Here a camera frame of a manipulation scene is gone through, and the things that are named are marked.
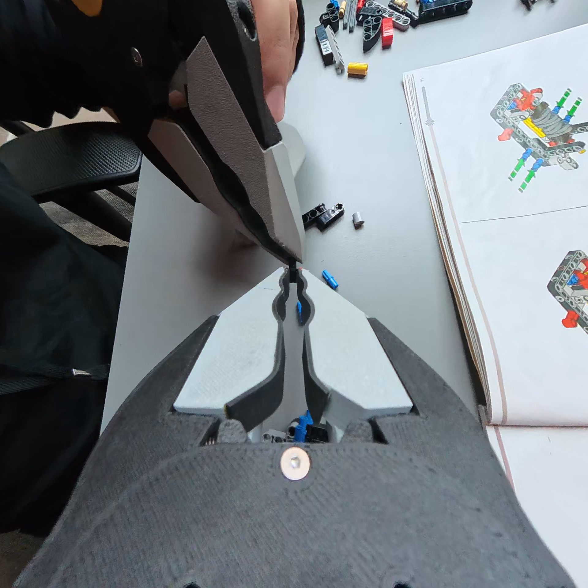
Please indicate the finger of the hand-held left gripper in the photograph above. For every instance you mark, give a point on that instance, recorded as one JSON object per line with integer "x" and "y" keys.
{"x": 220, "y": 115}
{"x": 174, "y": 147}

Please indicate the black office chair armrest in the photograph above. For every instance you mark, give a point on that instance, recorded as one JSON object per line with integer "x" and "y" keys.
{"x": 69, "y": 156}

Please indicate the pile of loose lego pieces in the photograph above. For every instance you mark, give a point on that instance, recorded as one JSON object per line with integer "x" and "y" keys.
{"x": 372, "y": 27}

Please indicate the white instruction booklet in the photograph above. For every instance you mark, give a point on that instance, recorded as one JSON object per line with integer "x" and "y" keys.
{"x": 482, "y": 229}

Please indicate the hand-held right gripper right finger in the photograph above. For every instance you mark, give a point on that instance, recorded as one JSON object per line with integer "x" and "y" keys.
{"x": 358, "y": 363}

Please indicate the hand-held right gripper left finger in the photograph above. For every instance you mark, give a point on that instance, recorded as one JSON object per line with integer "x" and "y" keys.
{"x": 229, "y": 363}

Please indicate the yellow lego connector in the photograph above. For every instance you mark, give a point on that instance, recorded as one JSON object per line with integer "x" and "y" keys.
{"x": 357, "y": 69}

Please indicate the lego engine frame assembly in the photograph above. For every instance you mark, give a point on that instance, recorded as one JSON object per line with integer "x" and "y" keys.
{"x": 303, "y": 427}

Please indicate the person's left hand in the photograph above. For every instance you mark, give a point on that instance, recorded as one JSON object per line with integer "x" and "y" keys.
{"x": 278, "y": 46}

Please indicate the black lego pin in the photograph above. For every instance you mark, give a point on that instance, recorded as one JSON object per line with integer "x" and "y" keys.
{"x": 292, "y": 271}

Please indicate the person's left forearm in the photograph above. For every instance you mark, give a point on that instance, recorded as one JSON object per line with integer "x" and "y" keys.
{"x": 36, "y": 55}

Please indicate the person's dark clothed torso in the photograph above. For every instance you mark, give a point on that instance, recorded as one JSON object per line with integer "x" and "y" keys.
{"x": 46, "y": 298}

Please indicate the small grey lego bushing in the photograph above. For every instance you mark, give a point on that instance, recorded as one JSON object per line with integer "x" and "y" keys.
{"x": 358, "y": 219}

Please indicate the blue lego pin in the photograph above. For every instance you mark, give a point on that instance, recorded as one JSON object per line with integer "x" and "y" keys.
{"x": 299, "y": 312}
{"x": 329, "y": 279}

